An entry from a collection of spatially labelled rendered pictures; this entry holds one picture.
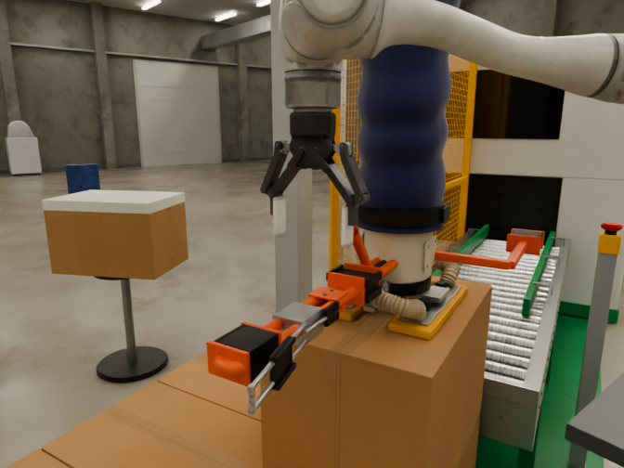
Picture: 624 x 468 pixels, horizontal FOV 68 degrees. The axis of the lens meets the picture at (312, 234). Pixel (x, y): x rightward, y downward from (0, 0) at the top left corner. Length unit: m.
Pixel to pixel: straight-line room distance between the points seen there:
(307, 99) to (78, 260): 2.16
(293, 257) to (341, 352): 1.68
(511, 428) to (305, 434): 0.80
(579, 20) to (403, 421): 12.97
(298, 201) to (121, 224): 0.92
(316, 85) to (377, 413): 0.64
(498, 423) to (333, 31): 1.41
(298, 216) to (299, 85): 1.86
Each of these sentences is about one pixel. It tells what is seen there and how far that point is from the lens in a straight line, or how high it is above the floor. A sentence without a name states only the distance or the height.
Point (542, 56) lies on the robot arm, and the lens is 0.86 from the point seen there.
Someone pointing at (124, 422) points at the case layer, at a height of 0.54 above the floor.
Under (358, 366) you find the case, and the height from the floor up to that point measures 0.93.
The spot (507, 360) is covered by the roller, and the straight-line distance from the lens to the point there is 1.96.
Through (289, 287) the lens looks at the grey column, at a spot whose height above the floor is 0.49.
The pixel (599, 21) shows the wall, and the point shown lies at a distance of 13.45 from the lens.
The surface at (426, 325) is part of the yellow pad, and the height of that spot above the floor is 0.97.
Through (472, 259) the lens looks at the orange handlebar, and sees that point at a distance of 1.19.
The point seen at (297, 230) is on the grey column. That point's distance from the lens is 2.57.
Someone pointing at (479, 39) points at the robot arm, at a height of 1.51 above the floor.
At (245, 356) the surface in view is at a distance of 0.66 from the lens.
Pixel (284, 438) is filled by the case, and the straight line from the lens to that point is 1.18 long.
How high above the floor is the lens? 1.40
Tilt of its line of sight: 13 degrees down
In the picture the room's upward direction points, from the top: straight up
